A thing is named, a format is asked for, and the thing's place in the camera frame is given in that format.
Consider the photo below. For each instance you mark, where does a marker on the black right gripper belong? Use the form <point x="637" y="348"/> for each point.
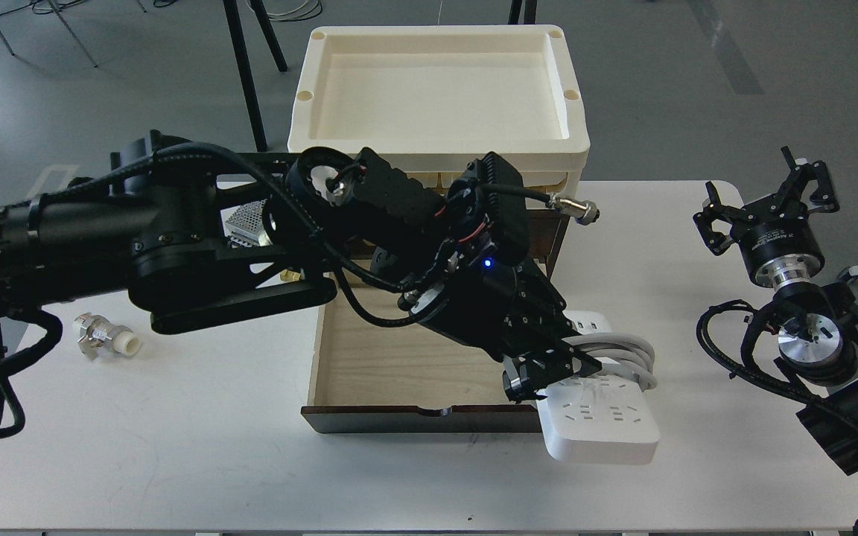
<point x="773" y="234"/>

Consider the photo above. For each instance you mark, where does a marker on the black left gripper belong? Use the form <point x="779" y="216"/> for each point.
<point x="516" y="316"/>

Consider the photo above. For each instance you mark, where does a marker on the white power strip with cable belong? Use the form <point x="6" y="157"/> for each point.
<point x="602" y="417"/>

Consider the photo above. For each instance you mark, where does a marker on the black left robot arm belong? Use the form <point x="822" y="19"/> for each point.
<point x="200" y="236"/>

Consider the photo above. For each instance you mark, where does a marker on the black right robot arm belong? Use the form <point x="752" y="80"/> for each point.
<point x="803" y="344"/>

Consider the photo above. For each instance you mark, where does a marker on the open wooden drawer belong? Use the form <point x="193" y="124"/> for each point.
<point x="368" y="379"/>

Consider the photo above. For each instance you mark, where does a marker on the cream plastic tray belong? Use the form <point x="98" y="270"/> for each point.
<point x="430" y="99"/>

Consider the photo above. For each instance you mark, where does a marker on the black right stand leg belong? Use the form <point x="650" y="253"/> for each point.
<point x="523" y="12"/>

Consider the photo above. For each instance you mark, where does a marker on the metal mesh power supply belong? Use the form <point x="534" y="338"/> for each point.
<point x="245" y="225"/>

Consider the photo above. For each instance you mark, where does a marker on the white plastic pipe fitting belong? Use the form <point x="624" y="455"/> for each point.
<point x="97" y="334"/>

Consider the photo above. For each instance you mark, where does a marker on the black stand legs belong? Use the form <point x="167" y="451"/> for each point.
<point x="243" y="63"/>

